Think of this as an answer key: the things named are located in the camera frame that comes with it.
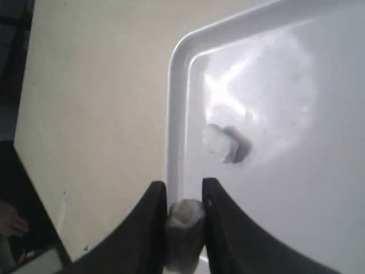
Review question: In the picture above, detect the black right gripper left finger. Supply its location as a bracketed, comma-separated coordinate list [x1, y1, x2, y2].
[67, 181, 167, 273]

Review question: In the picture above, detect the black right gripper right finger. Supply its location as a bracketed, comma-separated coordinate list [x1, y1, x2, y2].
[202, 178, 335, 273]

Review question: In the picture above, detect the white marshmallow piece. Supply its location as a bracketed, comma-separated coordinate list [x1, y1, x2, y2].
[202, 123, 252, 164]
[164, 199, 206, 273]

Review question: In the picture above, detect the white rectangular plastic tray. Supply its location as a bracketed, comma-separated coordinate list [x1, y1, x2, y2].
[165, 1, 364, 273]

